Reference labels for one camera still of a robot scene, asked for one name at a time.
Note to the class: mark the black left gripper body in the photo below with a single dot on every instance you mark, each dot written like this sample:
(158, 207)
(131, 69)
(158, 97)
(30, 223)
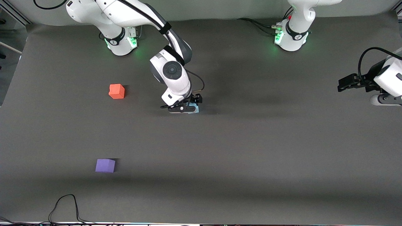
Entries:
(366, 79)

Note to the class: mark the light blue foam block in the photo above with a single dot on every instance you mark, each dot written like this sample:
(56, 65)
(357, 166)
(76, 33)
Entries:
(196, 110)

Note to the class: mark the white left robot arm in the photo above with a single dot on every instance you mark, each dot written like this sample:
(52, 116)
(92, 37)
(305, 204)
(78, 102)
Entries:
(298, 18)

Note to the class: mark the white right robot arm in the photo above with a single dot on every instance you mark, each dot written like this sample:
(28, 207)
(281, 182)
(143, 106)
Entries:
(169, 72)

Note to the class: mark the orange foam block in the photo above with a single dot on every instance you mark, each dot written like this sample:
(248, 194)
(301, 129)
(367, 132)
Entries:
(116, 91)

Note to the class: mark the purple foam block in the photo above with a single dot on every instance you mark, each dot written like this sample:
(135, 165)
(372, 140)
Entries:
(105, 165)

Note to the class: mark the dark grey table mat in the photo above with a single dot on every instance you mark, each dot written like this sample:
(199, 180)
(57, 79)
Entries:
(220, 141)

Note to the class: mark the white rod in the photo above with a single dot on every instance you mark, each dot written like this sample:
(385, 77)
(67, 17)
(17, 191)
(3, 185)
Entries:
(11, 47)

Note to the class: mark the aluminium frame bar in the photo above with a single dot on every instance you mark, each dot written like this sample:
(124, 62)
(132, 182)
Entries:
(398, 12)
(15, 15)

